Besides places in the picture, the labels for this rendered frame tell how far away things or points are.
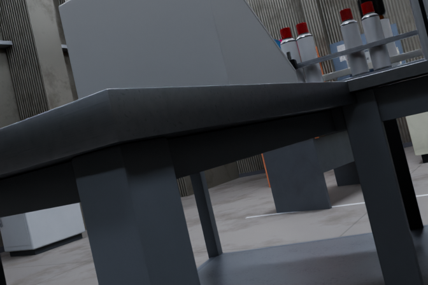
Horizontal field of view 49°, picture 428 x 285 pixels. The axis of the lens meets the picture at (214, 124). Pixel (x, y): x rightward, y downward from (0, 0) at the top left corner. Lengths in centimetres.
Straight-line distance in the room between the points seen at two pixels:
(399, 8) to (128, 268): 881
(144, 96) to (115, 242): 12
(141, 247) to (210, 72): 34
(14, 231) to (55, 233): 49
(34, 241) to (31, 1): 365
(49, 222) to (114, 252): 590
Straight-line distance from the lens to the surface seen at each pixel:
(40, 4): 797
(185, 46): 68
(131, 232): 38
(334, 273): 187
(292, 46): 151
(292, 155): 450
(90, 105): 36
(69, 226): 645
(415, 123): 627
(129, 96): 36
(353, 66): 148
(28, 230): 617
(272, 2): 992
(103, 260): 41
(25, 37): 783
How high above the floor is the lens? 77
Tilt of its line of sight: 3 degrees up
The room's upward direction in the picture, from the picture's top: 13 degrees counter-clockwise
